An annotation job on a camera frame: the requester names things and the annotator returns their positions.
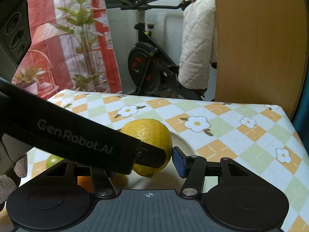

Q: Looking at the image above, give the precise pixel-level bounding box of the white quilted jacket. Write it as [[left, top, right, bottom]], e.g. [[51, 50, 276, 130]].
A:
[[178, 0, 218, 93]]

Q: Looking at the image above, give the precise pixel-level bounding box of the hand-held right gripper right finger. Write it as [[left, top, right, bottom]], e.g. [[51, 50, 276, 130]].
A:
[[172, 146, 243, 197]]

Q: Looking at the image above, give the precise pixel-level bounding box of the person's left hand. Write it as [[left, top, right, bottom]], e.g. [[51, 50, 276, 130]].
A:
[[0, 153, 27, 202]]

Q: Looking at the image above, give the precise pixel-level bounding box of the checkered flower tablecloth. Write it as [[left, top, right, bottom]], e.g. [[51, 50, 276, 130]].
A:
[[26, 89, 309, 232]]

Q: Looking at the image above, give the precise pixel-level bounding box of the large yellow lemon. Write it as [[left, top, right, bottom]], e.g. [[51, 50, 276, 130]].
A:
[[120, 118, 173, 179]]

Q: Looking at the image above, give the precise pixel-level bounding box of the black exercise bike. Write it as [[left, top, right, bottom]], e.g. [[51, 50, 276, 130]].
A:
[[118, 0, 218, 101]]

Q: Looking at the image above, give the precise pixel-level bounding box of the printed plant backdrop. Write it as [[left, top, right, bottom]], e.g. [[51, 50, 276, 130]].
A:
[[13, 0, 122, 101]]

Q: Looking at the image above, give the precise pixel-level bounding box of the grey plate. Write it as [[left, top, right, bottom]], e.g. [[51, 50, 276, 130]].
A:
[[126, 133, 219, 191]]

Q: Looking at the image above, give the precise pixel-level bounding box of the teal curtain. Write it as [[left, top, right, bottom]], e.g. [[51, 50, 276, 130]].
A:
[[291, 60, 309, 159]]

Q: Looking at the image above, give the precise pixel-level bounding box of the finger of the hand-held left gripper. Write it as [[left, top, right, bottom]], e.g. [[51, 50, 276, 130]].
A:
[[132, 140, 167, 174]]

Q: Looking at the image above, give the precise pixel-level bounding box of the dark green apple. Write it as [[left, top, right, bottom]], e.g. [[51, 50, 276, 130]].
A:
[[46, 155, 64, 168]]

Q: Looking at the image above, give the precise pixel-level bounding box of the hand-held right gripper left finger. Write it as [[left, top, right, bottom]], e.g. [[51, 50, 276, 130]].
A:
[[45, 161, 119, 197]]

